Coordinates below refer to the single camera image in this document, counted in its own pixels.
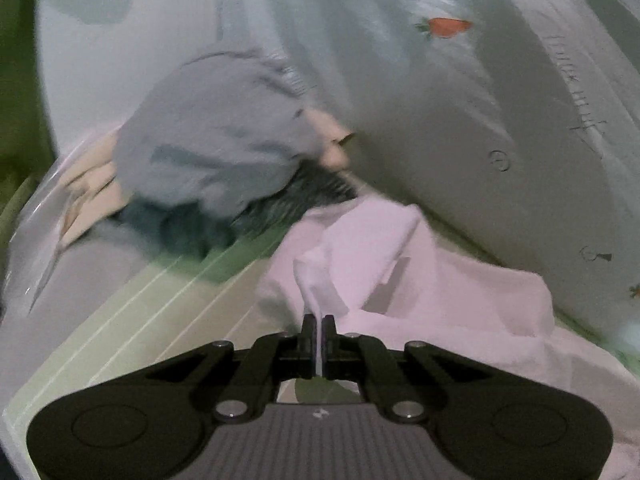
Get dark blue jeans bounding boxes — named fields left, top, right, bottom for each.
left=116, top=200, right=241, bottom=260

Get grey sweatshirt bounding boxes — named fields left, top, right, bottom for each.
left=113, top=50, right=323, bottom=219

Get beige folded garment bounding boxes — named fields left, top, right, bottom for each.
left=58, top=108, right=352, bottom=249

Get white cloth garment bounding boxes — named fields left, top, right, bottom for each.
left=257, top=195, right=639, bottom=479

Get dark plaid shirt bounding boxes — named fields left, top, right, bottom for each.
left=231, top=160, right=358, bottom=236

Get translucent plastic storage bag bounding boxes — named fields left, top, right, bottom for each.
left=20, top=0, right=639, bottom=352

